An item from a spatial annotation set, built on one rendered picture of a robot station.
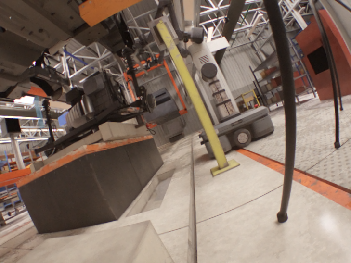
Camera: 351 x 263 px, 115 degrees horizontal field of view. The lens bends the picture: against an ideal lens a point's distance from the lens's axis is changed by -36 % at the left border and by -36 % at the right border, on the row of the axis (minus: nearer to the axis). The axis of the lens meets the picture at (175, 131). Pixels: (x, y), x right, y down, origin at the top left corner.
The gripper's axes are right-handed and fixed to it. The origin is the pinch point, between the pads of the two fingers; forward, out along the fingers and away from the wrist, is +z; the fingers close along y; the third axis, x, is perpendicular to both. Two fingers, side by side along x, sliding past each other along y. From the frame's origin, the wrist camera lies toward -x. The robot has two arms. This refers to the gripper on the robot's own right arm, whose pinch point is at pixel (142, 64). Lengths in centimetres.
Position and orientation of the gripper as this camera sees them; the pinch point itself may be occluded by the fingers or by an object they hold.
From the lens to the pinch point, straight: 205.6
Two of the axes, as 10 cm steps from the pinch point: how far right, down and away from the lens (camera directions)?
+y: -2.1, -9.7, -1.5
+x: 5.9, 0.0, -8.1
